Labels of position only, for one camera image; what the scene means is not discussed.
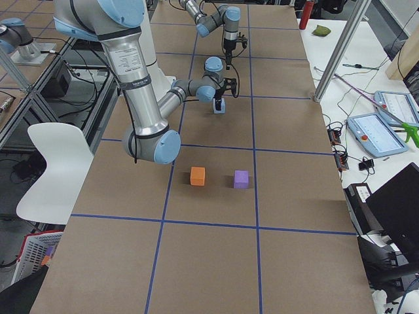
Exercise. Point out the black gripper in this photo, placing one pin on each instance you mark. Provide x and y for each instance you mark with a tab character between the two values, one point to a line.
220	91
228	47

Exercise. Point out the light blue foam block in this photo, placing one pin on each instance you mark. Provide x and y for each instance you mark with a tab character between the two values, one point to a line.
219	106

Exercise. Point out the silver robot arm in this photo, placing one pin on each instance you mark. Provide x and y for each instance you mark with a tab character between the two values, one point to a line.
122	28
225	16

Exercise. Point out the orange foam block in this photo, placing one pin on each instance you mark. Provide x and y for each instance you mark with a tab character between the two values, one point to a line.
197	176

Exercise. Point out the purple foam block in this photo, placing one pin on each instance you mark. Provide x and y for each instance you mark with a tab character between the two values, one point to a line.
241	179

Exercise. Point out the red bottle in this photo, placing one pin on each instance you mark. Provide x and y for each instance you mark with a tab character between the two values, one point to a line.
306	13

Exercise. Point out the green bean bag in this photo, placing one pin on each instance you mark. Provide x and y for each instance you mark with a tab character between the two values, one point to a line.
321	31

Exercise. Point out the orange circuit board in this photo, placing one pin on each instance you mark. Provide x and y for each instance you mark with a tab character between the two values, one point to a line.
341	161
334	136

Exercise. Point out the near blue teach pendant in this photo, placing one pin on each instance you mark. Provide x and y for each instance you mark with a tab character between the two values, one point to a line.
375	135

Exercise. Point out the blue teach pendant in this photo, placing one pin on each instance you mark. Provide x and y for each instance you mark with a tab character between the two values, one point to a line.
400	105
375	135

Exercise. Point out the white plastic chair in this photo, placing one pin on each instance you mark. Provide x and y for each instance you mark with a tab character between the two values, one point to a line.
52	197

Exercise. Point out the far blue teach pendant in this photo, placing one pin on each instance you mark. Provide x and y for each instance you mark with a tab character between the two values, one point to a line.
400	105

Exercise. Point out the black laptop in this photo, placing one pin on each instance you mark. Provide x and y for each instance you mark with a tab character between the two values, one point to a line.
395	206

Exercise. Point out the white perforated basket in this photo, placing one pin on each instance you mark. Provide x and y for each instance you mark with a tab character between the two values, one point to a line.
33	250

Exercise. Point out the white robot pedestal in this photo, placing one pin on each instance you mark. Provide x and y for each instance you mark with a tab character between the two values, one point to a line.
154	49

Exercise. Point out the aluminium frame post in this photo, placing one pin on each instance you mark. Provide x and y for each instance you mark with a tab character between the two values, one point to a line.
340	48

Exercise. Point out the green handled grabber tool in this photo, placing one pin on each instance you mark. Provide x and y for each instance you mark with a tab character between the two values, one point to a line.
412	131

